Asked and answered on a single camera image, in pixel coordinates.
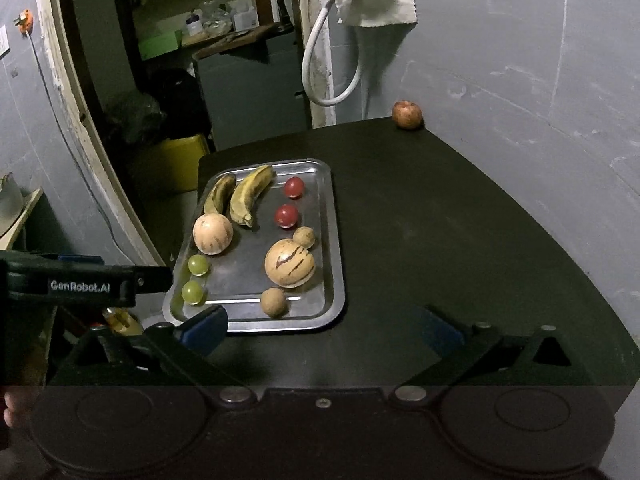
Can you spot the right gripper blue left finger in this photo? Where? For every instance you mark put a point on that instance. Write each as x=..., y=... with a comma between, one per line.
x=203, y=333

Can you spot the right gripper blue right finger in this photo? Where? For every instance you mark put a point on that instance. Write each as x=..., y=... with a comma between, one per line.
x=442, y=333

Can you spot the green grape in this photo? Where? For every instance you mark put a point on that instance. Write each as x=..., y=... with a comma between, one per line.
x=198, y=265
x=192, y=293

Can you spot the small tan fruit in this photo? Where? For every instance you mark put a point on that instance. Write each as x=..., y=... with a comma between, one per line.
x=273, y=302

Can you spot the round beige melon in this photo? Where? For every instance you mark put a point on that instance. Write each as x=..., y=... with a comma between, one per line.
x=212, y=233

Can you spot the small dark banana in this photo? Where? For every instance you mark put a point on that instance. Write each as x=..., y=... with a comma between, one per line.
x=217, y=200

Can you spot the large yellow banana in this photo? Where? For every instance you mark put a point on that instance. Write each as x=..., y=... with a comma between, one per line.
x=246, y=194

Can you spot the small beige fruit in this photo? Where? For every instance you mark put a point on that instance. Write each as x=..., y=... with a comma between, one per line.
x=305, y=236

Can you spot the red cherry tomato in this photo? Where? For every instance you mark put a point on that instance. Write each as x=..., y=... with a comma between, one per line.
x=294, y=188
x=286, y=216

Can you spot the person left hand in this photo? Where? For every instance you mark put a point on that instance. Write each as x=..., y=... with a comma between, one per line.
x=18, y=404

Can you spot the metal baking tray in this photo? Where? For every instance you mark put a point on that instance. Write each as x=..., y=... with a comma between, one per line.
x=236, y=278

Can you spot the yellow container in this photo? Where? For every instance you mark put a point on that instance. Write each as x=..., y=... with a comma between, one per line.
x=178, y=162

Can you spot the red apple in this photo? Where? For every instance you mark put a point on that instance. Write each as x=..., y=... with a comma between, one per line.
x=407, y=114

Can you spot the grey cabinet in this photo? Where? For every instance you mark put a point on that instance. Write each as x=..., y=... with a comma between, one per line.
x=254, y=92

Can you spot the green box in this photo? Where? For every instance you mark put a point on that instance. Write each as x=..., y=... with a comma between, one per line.
x=158, y=45

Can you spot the wooden board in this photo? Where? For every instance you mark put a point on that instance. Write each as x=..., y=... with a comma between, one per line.
x=235, y=40

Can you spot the clear plastic bottle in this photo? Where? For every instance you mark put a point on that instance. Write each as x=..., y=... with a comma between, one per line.
x=216, y=16

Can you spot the small white box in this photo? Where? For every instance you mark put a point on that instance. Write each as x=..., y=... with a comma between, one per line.
x=244, y=16

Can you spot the orange wall plug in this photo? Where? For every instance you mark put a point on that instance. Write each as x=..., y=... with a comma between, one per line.
x=25, y=22

